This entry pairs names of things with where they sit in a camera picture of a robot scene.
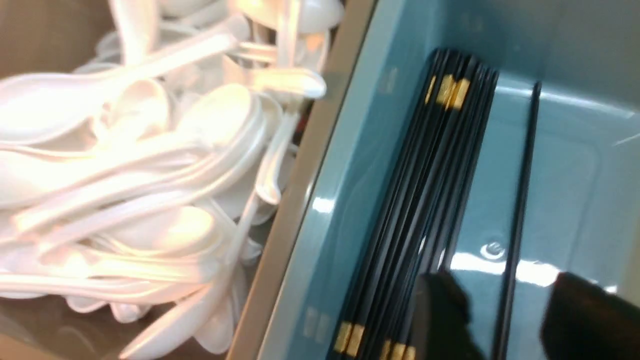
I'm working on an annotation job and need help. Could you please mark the black chopstick gold band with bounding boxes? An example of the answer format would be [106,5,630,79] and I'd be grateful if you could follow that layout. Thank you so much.
[490,80,543,360]

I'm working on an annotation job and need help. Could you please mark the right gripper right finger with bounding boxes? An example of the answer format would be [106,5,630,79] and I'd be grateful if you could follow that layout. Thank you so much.
[540,272,640,360]

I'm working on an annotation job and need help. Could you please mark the black chopsticks bundle in bin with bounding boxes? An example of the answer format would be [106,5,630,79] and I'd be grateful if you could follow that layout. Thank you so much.
[327,48,491,360]

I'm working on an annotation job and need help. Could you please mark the grey plastic spoon bin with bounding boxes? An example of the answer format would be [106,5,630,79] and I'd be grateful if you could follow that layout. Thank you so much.
[1,0,377,360]

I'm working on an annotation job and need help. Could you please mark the blue plastic chopstick bin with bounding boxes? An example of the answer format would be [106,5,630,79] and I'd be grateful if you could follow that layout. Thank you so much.
[251,0,639,360]

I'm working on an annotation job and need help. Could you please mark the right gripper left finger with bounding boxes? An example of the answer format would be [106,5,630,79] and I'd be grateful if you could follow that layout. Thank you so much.
[410,272,485,360]

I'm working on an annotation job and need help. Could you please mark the pile of white spoons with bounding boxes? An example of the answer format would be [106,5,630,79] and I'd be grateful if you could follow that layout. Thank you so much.
[1,0,346,360]

